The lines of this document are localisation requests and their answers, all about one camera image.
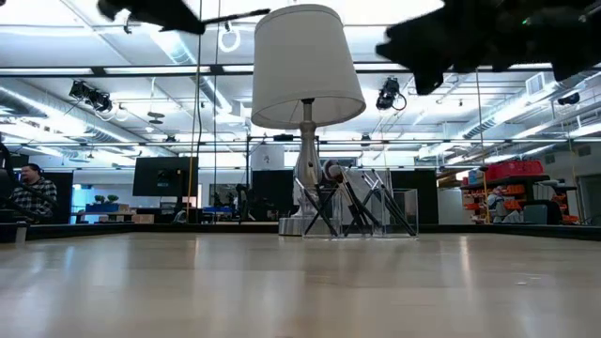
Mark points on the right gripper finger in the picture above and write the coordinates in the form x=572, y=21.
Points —
x=432, y=33
x=436, y=63

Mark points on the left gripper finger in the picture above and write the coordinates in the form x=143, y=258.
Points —
x=150, y=11
x=185, y=28

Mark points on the thick fluffy powder brush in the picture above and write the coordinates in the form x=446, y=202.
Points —
x=334, y=171

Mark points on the black brush long silver ferrule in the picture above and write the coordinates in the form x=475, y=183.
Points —
x=306, y=192

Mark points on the small black ceiling device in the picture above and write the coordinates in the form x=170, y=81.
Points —
x=569, y=98

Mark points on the white shade silver table lamp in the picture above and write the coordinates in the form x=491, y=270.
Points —
x=305, y=61

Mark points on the shelf rack with red bins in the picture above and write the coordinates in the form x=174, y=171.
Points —
x=512, y=180

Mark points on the large black display screen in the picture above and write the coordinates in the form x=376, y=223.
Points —
x=164, y=176

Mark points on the white hanging sign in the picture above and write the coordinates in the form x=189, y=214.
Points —
x=267, y=158

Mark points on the clear acrylic organizer box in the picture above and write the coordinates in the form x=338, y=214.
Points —
x=404, y=220

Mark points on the blue box with plants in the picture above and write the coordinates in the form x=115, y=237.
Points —
x=103, y=206

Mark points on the person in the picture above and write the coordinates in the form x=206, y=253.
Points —
x=35, y=197

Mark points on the black hanging camera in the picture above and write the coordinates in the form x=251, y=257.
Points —
x=91, y=96
x=387, y=94

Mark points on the black aluminium rig frame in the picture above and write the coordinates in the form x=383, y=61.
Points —
x=141, y=230

